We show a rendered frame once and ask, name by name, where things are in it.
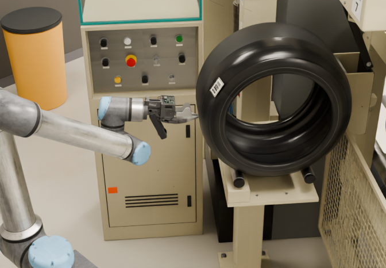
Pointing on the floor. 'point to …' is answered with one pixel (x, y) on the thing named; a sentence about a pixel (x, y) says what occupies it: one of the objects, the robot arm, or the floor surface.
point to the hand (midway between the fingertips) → (195, 117)
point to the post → (254, 218)
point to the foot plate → (225, 261)
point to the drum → (37, 54)
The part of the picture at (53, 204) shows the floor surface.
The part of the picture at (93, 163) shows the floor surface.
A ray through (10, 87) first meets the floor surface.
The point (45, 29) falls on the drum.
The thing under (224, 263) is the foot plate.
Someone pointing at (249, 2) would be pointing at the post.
